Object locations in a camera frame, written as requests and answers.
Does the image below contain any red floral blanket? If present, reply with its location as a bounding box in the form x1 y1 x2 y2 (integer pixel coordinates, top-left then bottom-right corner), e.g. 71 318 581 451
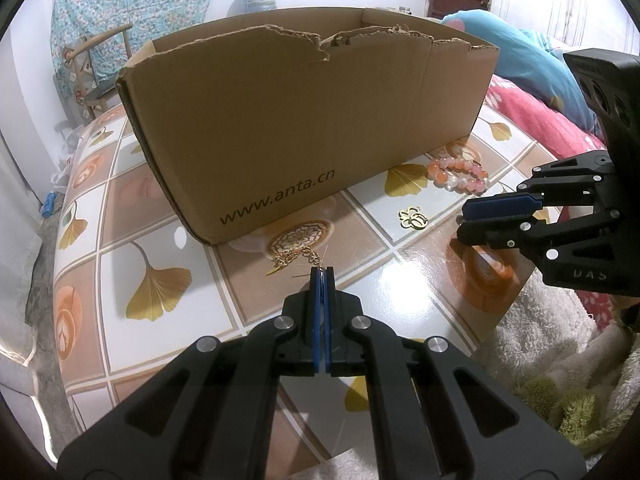
482 74 618 336

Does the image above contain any ginkgo leaf print tablecloth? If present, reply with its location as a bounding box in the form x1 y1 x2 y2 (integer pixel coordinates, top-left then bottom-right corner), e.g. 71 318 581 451
52 80 608 461

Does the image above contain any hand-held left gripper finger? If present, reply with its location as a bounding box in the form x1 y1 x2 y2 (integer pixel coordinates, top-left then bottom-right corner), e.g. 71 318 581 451
322 267 586 480
57 266 321 480

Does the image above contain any gold flower pendant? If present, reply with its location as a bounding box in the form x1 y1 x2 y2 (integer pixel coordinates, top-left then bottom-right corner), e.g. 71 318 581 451
398 206 430 229

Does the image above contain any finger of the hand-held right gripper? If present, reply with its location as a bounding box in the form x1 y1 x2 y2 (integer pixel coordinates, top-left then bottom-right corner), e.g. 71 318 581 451
456 207 623 271
461 151 618 223

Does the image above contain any white fluffy blanket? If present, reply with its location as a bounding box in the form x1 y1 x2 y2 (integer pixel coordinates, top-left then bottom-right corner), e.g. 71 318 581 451
470 270 640 466

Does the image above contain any blue plush pillow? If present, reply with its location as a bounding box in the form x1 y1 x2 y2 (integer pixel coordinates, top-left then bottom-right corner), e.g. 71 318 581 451
442 10 601 136

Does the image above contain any gold chain necklace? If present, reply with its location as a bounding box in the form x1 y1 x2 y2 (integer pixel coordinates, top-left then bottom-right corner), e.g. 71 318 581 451
265 247 331 277

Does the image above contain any brown cardboard box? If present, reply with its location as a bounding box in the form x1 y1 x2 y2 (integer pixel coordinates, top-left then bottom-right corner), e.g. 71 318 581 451
116 7 501 247

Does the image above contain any wooden chair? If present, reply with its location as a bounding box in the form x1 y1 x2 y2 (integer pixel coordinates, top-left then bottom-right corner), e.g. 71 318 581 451
62 22 135 121

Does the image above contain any pink bead bracelet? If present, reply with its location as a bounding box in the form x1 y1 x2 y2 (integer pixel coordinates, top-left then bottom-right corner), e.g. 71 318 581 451
426 156 490 196

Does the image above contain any blue floral hanging cloth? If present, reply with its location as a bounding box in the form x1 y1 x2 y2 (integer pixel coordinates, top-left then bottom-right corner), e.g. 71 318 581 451
50 0 226 96

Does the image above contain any white plastic bag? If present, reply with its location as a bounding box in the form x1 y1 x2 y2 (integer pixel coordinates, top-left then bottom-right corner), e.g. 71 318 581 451
50 125 86 191

